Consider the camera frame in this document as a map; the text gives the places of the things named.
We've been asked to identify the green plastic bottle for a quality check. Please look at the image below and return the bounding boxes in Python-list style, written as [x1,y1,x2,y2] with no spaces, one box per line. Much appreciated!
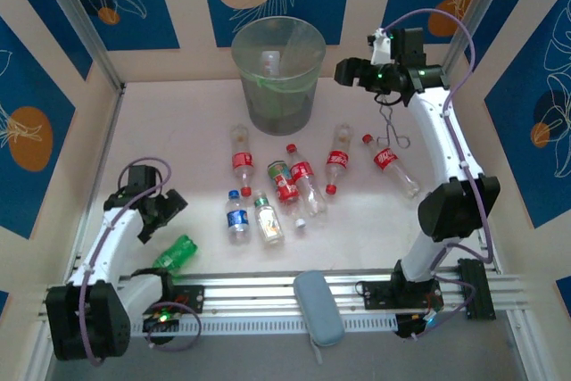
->
[151,233,199,274]

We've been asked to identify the blue label water bottle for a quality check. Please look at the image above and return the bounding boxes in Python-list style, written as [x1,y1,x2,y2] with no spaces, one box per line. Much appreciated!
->
[226,189,252,246]

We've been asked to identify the cola bottle with red label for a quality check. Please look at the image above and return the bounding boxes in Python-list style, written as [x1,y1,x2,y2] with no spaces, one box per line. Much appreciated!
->
[228,123,259,198]
[360,133,422,200]
[324,124,353,196]
[285,143,328,218]

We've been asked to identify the green label clear bottle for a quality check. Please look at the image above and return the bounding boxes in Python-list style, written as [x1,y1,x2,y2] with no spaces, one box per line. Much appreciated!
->
[252,193,286,246]

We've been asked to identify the cartoon label plastic bottle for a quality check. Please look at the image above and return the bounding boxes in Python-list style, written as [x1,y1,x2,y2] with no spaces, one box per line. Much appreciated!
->
[266,160,309,231]

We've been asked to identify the translucent plastic bin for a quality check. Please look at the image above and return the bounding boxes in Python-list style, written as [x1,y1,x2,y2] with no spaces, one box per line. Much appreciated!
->
[230,15,327,137]

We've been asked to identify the clear bottle with white cap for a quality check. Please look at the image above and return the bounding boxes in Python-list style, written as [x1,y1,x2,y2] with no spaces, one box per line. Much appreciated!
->
[261,51,281,77]

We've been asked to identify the left control board with LED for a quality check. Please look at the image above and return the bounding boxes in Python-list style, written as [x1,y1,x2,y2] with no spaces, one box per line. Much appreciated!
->
[142,304,182,334]

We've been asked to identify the control board with led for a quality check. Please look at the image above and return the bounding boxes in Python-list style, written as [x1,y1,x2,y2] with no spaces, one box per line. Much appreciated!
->
[142,304,182,334]
[394,311,441,340]

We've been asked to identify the grey-blue zipper case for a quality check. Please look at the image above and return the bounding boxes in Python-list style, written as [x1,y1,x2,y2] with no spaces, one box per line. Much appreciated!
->
[293,269,347,364]

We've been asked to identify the right control board with LED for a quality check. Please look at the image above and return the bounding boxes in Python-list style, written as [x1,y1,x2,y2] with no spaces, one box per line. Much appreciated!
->
[394,311,441,340]

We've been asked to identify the metal wire tongs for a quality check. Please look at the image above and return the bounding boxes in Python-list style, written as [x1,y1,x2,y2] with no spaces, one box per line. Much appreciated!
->
[376,102,411,150]

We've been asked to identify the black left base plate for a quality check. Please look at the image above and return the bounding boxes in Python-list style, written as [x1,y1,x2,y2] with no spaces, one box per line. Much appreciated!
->
[168,285,205,313]

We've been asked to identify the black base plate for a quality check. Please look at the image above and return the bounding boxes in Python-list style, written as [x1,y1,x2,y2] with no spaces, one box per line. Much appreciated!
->
[168,285,205,313]
[360,280,445,311]

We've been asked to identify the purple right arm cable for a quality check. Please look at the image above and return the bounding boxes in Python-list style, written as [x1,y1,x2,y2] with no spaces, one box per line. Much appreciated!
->
[383,8,495,340]

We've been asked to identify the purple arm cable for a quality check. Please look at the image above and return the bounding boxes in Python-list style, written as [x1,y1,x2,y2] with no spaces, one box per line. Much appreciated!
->
[78,156,202,367]
[383,8,495,340]

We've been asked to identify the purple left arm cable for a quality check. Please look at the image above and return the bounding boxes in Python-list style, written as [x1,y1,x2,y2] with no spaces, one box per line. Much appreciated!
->
[78,156,202,367]

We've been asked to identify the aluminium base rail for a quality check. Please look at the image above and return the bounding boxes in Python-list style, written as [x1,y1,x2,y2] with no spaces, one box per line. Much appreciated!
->
[37,271,521,325]

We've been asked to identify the white slotted cable duct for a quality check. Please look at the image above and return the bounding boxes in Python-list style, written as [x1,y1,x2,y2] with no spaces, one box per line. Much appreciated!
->
[128,313,398,336]

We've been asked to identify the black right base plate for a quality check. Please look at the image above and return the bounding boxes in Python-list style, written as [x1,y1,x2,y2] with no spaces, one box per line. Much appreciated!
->
[360,280,445,311]

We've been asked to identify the black rail bracket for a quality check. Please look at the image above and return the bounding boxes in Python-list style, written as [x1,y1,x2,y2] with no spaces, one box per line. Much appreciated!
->
[457,258,496,320]

